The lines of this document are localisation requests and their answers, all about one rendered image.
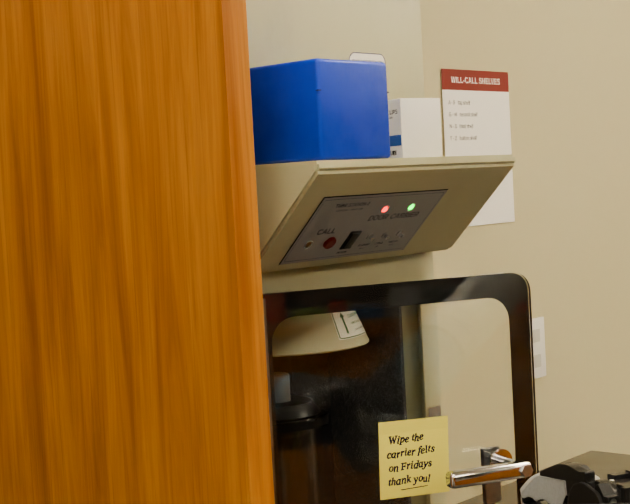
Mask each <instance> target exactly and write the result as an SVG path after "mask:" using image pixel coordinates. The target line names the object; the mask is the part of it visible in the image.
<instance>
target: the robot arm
mask: <svg viewBox="0 0 630 504"><path fill-rule="evenodd" d="M607 478H608V480H607V479H600V478H599V477H598V476H596V475H595V472H594V470H591V469H590V468H589V467H588V466H587V465H586V464H584V463H580V462H569V463H563V464H557V465H554V466H552V467H549V468H547V469H545V470H542V471H540V472H539V473H537V474H535V475H533V476H532V477H530V478H529V479H528V480H527V481H526V482H525V483H524V485H523V486H522V487H521V489H520V492H521V504H542V503H541V502H540V501H544V500H545V501H547V502H548V503H549V504H630V469H628V470H626V471H620V472H614V473H607Z"/></svg>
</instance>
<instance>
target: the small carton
mask: <svg viewBox="0 0 630 504"><path fill-rule="evenodd" d="M388 116H389V135H390V157H389V158H415V157H443V153H442V133H441V112H440V98H399V99H393V100H388Z"/></svg>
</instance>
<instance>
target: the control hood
mask: <svg viewBox="0 0 630 504"><path fill-rule="evenodd" d="M514 163H515V157H513V154H510V155H479V156H447V157H415V158H383V159H351V160H320V161H304V162H290V163H276V164H263V165H255V170H256V187H257V205H258V223H259V240H260V258H261V273H266V272H274V271H282V270H290V269H298V268H306V267H314V266H322V265H329V264H337V263H345V262H353V261H361V260H369V259H377V258H385V257H393V256H401V255H408V254H416V253H424V252H432V251H440V250H448V248H451V247H452V246H453V245H454V243H455V242H456V241H457V239H458V238H459V237H460V236H461V234H462V233H463V232H464V230H465V229H466V228H467V226H468V225H469V224H470V223H471V221H472V220H473V219H474V217H475V216H476V215H477V213H478V212H479V211H480V209H481V208H482V207H483V206H484V204H485V203H486V202H487V200H488V199H489V198H490V196H491V195H492V194H493V193H494V191H495V190H496V189H497V187H498V186H499V185H500V183H501V182H502V181H503V180H504V178H505V177H506V176H507V174H508V173H509V172H510V170H511V169H512V168H513V166H514ZM440 189H448V190H447V192H446V193H445V195H444V196H443V197H442V199H441V200H440V201H439V203H438V204H437V205H436V207H435V208H434V209H433V211H432V212H431V213H430V215H429V216H428V217H427V219H426V220H425V222H424V223H423V224H422V226H421V227H420V228H419V230H418V231H417V232H416V234H415V235H414V236H413V238H412V239H411V240H410V242H409V243H408V244H407V246H406V247H405V248H404V250H397V251H389V252H381V253H373V254H364V255H356V256H348V257H340V258H331V259H323V260H315V261H307V262H299V263H290V264H282V265H279V263H280V262H281V260H282V259H283V257H284V256H285V254H286V253H287V251H288V250H289V248H290V247H291V245H292V244H293V242H294V241H295V239H296V238H297V237H298V235H299V234H300V232H301V231H302V229H303V228H304V226H305V225H306V223H307V222H308V220H309V219H310V217H311V216H312V214H313V213H314V211H315V210H316V208H317V207H318V205H319V204H320V203H321V201H322V200H323V198H324V197H332V196H347V195H362V194H378V193H393V192H409V191H424V190H440Z"/></svg>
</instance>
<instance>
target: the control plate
mask: <svg viewBox="0 0 630 504"><path fill-rule="evenodd" d="M447 190H448V189H440V190H424V191H409V192H393V193H378V194H362V195H347V196H332V197H324V198H323V200H322V201H321V203H320V204H319V205H318V207H317V208H316V210H315V211H314V213H313V214H312V216H311V217H310V219H309V220H308V222H307V223H306V225H305V226H304V228H303V229H302V231H301V232H300V234H299V235H298V237H297V238H296V239H295V241H294V242H293V244H292V245H291V247H290V248H289V250H288V251H287V253H286V254H285V256H284V257H283V259H282V260H281V262H280V263H279V265H282V264H290V263H299V262H307V261H315V260H323V259H331V258H340V257H348V256H356V255H364V254H373V253H381V252H389V251H397V250H404V248H405V247H406V246H407V244H408V243H409V242H410V240H411V239H412V238H413V236H414V235H415V234H416V232H417V231H418V230H419V228H420V227H421V226H422V224H423V223H424V222H425V220H426V219H427V217H428V216H429V215H430V213H431V212H432V211H433V209H434V208H435V207H436V205H437V204H438V203H439V201H440V200H441V199H442V197H443V196H444V195H445V193H446V192H447ZM412 203H415V207H414V208H413V209H412V210H410V211H407V207H408V206H409V205H410V204H412ZM386 205H389V209H388V210H387V211H386V212H384V213H381V212H380V211H381V209H382V208H383V207H384V206H386ZM401 230H402V231H403V233H402V234H403V235H404V236H403V237H402V238H400V237H397V236H396V234H397V233H398V232H399V231H401ZM352 231H362V232H361V234H360V235H359V237H358V238H357V239H356V241H355V242H354V244H353V245H352V246H351V248H350V249H341V250H340V247H341V246H342V244H343V243H344V242H345V240H346V239H347V237H348V236H349V234H350V233H351V232H352ZM385 232H388V233H389V234H388V236H389V238H388V239H387V240H386V239H385V238H383V239H382V238H381V236H382V235H383V233H385ZM371 233H373V234H374V236H373V238H374V240H373V241H370V240H367V239H366V238H367V236H368V235H369V234H371ZM331 237H335V238H336V243H335V245H334V246H333V247H331V248H329V249H325V248H324V247H323V244H324V242H325V241H326V240H327V239H329V238H331ZM310 240H312V241H313V244H312V245H311V246H310V247H309V248H307V249H305V248H304V245H305V243H307V242H308V241H310Z"/></svg>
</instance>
